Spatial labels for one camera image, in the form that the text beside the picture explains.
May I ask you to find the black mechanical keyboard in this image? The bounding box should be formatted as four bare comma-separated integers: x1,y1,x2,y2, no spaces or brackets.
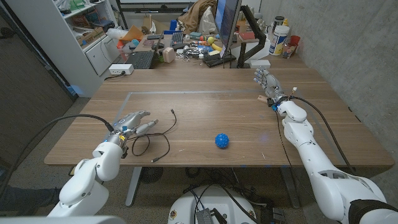
170,31,185,48

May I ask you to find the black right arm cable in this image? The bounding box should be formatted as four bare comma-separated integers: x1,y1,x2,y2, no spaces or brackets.
289,95,358,175

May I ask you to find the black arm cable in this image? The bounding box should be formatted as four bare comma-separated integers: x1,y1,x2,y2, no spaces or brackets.
289,95,358,175
0,113,115,200

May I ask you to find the black laptop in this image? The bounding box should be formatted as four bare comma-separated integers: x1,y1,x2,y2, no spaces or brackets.
124,30,165,70

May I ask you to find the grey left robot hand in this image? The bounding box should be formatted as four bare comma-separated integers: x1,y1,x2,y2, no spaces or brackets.
106,110,160,149

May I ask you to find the white shelf unit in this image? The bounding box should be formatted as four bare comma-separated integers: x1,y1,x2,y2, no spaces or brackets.
5,0,123,98

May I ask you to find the flat black keyboard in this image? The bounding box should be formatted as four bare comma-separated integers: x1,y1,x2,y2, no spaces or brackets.
203,54,238,68

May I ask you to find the white power strip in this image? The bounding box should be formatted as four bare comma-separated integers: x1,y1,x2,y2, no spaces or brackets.
108,63,135,76

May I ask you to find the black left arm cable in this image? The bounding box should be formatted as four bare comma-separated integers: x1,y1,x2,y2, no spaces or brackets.
0,113,115,200

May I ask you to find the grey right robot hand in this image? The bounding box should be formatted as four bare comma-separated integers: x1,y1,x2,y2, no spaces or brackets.
252,68,289,108

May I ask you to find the computer monitor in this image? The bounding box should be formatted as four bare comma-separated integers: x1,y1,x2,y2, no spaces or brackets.
214,0,243,58

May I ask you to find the small white box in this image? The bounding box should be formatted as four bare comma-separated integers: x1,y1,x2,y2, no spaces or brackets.
249,58,272,70

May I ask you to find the white canister blue label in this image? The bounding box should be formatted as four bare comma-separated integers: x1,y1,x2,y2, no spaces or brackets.
269,24,290,57

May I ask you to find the black USB cable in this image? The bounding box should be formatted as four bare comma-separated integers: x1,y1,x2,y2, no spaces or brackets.
130,108,178,164

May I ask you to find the cardboard box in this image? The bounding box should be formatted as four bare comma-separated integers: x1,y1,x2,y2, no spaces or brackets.
76,27,106,47

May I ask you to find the beige rounded speaker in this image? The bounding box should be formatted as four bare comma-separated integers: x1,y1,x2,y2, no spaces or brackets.
162,46,177,64

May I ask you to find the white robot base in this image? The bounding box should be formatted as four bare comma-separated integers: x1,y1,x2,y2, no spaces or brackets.
167,185,259,224

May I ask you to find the black round floor fan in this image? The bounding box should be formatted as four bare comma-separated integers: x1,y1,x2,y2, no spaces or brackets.
139,167,164,185

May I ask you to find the blue spiky ball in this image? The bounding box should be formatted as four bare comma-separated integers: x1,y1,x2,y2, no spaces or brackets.
215,133,230,149

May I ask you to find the orange paper folder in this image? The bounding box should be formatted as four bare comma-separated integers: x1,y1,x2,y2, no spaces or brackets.
120,24,144,43

